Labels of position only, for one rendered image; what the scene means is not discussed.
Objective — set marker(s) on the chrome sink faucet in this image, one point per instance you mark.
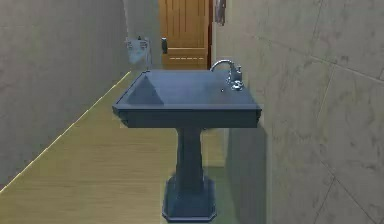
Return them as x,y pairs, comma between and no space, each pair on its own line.
233,75

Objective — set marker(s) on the brown wooden room door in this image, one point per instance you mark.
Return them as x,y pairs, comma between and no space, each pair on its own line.
185,30

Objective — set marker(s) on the dark blue pedestal sink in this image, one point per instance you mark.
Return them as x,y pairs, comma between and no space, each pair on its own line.
186,100

